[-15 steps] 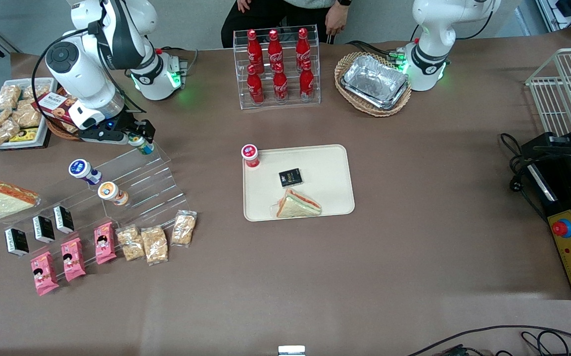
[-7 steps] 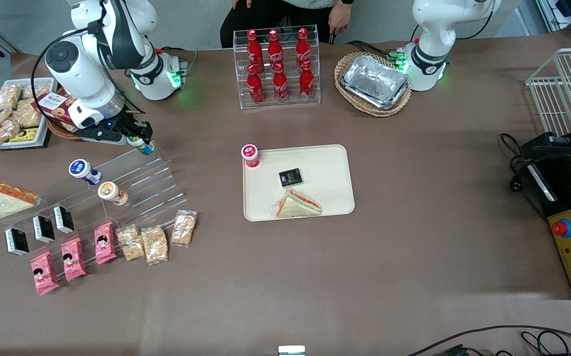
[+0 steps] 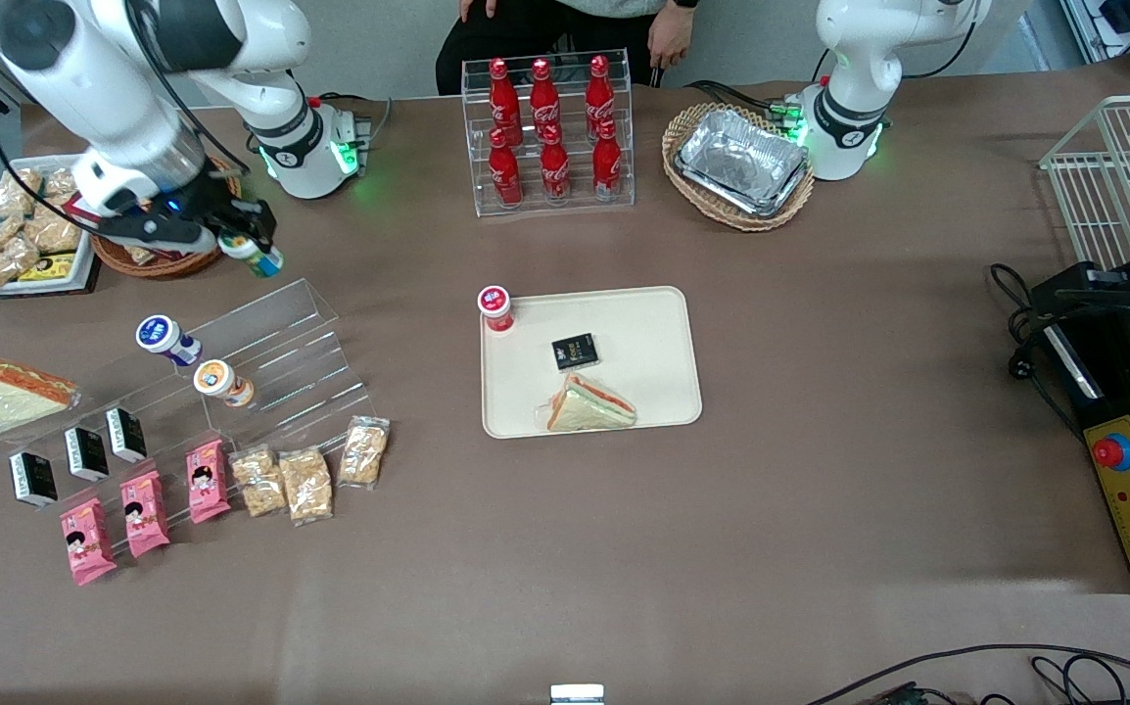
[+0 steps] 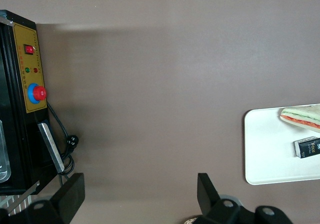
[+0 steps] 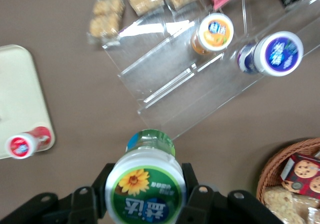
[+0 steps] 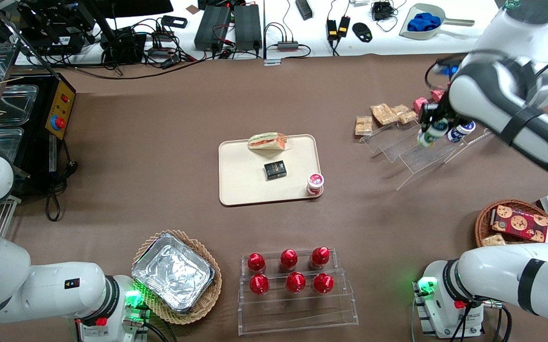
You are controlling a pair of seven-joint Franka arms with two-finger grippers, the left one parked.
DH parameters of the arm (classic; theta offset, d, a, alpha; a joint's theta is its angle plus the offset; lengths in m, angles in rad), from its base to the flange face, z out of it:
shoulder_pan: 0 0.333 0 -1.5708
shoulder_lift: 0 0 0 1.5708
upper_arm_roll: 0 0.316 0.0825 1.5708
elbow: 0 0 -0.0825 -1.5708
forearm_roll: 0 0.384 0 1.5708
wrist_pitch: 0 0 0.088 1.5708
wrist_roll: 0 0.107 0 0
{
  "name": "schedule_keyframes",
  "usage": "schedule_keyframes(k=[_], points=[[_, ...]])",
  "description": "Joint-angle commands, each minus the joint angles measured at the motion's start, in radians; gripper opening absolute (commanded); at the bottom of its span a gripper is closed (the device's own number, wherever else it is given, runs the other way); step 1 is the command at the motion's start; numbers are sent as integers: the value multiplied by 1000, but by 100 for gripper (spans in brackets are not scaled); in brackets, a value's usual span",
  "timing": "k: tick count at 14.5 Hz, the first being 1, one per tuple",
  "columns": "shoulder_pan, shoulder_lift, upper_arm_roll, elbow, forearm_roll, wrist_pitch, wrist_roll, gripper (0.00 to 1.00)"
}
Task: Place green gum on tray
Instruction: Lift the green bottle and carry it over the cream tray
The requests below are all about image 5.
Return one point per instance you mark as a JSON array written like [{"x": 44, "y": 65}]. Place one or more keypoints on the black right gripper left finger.
[{"x": 75, "y": 206}]

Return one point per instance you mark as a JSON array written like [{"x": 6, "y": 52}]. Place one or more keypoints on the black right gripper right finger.
[{"x": 217, "y": 209}]

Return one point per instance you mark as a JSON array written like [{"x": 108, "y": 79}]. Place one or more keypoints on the green gum bottle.
[{"x": 146, "y": 189}]

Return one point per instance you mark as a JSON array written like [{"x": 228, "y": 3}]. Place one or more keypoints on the red gum bottle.
[{"x": 21, "y": 146}]

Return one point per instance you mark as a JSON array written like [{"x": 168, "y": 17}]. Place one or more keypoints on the beige plastic tray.
[{"x": 20, "y": 91}]

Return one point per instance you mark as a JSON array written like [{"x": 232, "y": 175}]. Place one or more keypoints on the blue gum bottle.
[{"x": 280, "y": 54}]

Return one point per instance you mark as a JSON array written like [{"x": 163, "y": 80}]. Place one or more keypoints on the orange gum bottle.
[{"x": 216, "y": 32}]

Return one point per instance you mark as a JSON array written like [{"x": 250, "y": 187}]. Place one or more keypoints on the clear puffed rice snack pack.
[
  {"x": 313, "y": 214},
  {"x": 282, "y": 206}
]

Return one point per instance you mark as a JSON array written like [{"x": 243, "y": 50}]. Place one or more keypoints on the round brown wicker basket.
[{"x": 272, "y": 164}]

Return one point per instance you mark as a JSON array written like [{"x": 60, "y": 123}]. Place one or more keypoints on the red cookie box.
[{"x": 303, "y": 174}]

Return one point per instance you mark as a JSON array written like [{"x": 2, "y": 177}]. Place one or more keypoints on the clear acrylic step stand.
[{"x": 175, "y": 79}]

